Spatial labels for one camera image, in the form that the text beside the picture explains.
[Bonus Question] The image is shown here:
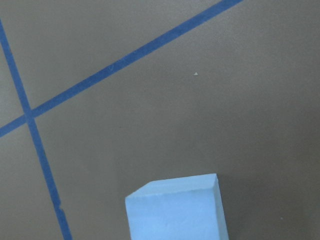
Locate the light blue foam block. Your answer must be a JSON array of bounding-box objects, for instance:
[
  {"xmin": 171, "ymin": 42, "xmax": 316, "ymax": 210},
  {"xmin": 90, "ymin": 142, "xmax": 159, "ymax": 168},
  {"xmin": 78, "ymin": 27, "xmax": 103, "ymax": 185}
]
[{"xmin": 125, "ymin": 173, "xmax": 229, "ymax": 240}]

